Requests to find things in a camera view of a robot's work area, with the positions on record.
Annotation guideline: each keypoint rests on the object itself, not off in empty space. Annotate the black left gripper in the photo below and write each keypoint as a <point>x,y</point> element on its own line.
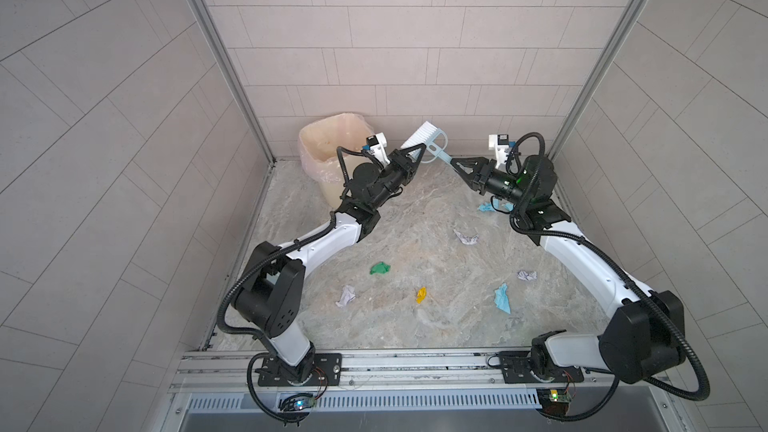
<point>399,169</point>

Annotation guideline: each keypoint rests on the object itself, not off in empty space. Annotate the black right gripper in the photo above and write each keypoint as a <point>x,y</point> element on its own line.
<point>484,171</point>

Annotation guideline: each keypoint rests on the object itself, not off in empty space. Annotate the pale green hand brush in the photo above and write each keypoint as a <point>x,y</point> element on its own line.
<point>427,144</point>

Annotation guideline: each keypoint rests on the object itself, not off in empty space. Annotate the light blue paper scrap front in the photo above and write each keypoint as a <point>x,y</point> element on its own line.
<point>501,299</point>

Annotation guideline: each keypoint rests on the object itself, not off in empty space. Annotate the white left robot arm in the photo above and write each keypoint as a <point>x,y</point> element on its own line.
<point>265,300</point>

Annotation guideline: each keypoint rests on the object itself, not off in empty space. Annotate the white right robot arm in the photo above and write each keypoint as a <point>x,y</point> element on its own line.
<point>645,337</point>

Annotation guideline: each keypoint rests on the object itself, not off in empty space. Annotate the light blue crumpled paper scrap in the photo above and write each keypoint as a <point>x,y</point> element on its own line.
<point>489,206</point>

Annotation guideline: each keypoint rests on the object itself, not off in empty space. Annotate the printed paper scrap centre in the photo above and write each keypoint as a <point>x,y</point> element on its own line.
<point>468,240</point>

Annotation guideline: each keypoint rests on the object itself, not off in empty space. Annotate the printed paper scrap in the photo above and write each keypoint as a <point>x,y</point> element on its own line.
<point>468,240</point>
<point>527,275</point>

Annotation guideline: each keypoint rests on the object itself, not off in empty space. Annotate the cream plastic trash bin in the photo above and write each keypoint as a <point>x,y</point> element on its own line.
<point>333,156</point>

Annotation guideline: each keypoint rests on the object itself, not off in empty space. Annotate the clear plastic bin liner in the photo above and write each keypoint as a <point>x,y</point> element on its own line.
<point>330,153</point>

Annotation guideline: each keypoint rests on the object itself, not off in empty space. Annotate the green crumpled paper scrap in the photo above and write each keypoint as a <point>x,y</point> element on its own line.
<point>380,268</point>

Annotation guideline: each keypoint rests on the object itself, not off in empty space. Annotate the printed paper scrap right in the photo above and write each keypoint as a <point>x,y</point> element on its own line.
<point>527,275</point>

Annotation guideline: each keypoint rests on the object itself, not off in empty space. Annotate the small yellow paper scrap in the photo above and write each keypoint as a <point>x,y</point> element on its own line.
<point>421,295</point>

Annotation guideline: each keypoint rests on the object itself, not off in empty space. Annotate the white paper scrap front left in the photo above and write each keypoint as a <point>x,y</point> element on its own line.
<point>347,295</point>

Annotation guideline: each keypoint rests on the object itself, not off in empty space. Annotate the right circuit board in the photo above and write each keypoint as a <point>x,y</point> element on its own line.
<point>554,402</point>

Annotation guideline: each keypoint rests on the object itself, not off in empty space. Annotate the circuit board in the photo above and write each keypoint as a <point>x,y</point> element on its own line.
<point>554,402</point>
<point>298,403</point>

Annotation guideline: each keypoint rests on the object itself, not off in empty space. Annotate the left circuit board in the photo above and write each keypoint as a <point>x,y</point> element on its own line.
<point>298,403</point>

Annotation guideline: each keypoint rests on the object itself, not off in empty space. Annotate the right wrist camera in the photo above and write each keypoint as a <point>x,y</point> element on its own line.
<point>500,145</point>

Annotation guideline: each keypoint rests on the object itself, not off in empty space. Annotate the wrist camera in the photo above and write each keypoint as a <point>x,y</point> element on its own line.
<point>500,145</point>
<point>376,147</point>

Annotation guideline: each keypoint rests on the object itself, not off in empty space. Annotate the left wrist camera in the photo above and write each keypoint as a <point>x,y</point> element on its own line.
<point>376,147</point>

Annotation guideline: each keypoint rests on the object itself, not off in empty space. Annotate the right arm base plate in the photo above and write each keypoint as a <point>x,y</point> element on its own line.
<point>522,367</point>

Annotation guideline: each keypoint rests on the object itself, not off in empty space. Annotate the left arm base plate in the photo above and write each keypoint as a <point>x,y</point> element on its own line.
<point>317,369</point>

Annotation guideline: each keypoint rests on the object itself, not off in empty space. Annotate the aluminium front rail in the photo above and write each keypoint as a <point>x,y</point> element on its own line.
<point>395,380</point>

